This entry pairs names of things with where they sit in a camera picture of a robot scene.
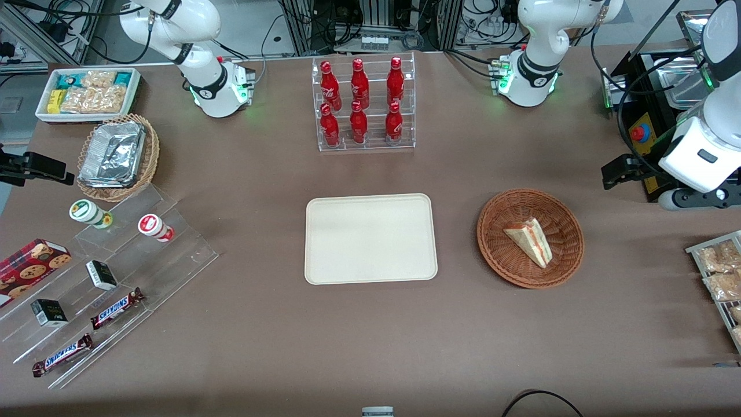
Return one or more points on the red cola bottle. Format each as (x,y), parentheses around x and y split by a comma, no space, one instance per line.
(330,130)
(359,87)
(393,126)
(330,90)
(358,127)
(395,84)

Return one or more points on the clear acrylic stepped shelf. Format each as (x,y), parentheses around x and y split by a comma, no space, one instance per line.
(173,260)

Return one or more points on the brown wicker basket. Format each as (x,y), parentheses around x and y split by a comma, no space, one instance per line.
(558,220)

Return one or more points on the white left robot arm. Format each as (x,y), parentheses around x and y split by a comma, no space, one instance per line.
(532,69)

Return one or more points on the grey device edge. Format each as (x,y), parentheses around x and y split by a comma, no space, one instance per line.
(377,412)

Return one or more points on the red emergency button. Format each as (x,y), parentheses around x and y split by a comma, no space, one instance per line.
(638,133)

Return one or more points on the cream plastic tray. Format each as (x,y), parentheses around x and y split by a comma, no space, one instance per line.
(370,240)

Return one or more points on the red cookie box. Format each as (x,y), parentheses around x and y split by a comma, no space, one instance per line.
(29,266)

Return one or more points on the light wicker basket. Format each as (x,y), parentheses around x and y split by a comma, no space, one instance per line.
(150,156)

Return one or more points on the aluminium frame structure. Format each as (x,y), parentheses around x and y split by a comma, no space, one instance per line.
(301,26)

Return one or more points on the clear acrylic bottle rack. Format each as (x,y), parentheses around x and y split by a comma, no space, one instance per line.
(405,145)

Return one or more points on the black food warmer machine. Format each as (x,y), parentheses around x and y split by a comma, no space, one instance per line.
(642,87)

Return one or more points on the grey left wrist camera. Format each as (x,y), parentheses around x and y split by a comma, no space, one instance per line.
(689,199)

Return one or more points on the teal snack packet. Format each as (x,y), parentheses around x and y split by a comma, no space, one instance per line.
(123,78)
(69,81)

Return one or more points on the small black box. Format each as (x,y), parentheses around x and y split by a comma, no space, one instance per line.
(49,313)
(101,275)

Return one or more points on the large clear cracker bag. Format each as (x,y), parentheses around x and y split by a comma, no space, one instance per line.
(95,99)

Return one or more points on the yellow snack packet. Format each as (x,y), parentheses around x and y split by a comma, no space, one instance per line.
(54,101)

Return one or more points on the steel warmer pan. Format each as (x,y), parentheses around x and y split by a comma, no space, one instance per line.
(680,87)

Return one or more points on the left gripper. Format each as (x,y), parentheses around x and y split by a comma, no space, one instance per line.
(641,168)

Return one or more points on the white snack bin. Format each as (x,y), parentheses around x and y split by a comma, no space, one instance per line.
(43,114)

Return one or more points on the Snickers chocolate bar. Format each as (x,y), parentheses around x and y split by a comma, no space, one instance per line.
(62,355)
(116,308)

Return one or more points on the white power strip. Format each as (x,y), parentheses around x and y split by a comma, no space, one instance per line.
(373,43)

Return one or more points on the clear fried snack bag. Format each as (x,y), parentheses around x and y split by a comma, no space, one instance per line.
(737,335)
(736,314)
(718,258)
(723,285)

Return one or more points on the small clear cracker bag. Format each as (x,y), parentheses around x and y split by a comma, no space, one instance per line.
(98,78)

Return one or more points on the aluminium foil tray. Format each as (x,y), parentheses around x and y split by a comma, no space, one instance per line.
(113,153)

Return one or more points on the tray of wrapped pastries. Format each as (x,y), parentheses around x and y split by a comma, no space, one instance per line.
(694,250)

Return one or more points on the green lid cup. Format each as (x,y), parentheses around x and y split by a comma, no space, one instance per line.
(85,211)

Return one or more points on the triangular sandwich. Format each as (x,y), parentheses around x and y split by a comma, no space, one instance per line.
(529,240)

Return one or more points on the red lid cup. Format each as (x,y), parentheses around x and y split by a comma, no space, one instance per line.
(151,225)

